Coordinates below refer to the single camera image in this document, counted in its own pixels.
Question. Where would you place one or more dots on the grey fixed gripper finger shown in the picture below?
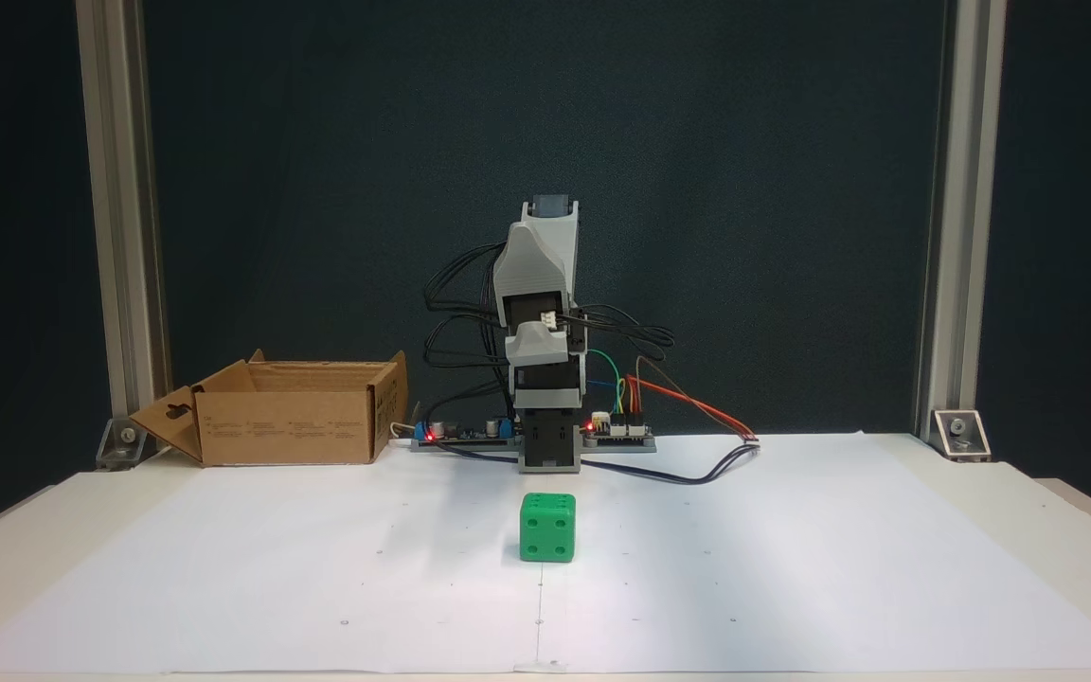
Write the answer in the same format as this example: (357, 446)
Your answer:
(538, 332)

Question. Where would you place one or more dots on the green dice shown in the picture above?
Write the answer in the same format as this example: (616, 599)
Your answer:
(547, 530)

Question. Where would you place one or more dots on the circuit board with white connector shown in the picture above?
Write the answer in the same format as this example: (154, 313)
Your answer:
(617, 432)

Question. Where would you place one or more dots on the circuit board with blue terminals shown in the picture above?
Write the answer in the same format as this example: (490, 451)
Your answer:
(456, 434)

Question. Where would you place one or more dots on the open cardboard box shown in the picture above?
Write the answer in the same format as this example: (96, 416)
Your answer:
(290, 431)

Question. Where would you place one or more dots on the large white paper sheet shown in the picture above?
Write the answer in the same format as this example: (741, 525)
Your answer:
(318, 568)

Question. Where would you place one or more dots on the metal corner bracket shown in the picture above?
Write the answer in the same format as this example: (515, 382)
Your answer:
(129, 443)
(960, 434)

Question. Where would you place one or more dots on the aluminium profile post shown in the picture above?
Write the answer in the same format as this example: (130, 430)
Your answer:
(119, 189)
(962, 189)

